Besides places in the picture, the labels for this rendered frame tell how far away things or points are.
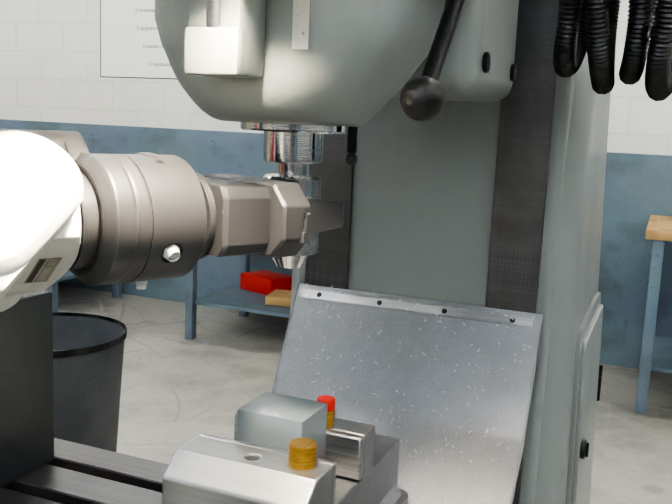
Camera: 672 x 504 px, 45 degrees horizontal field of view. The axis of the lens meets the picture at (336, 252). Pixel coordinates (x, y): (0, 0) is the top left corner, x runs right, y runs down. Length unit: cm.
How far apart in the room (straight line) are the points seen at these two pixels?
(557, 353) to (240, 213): 55
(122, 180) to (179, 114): 519
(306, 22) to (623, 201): 430
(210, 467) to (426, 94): 33
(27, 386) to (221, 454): 29
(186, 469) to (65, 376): 185
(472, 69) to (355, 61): 18
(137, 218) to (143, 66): 537
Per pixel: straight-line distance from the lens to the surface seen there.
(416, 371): 100
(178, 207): 55
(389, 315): 103
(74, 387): 253
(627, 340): 493
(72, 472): 93
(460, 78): 72
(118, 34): 603
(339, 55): 56
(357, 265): 105
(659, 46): 79
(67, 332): 292
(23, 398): 89
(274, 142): 64
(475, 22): 73
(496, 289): 100
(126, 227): 53
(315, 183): 65
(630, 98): 481
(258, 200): 59
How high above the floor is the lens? 132
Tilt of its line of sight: 9 degrees down
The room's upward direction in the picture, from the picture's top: 3 degrees clockwise
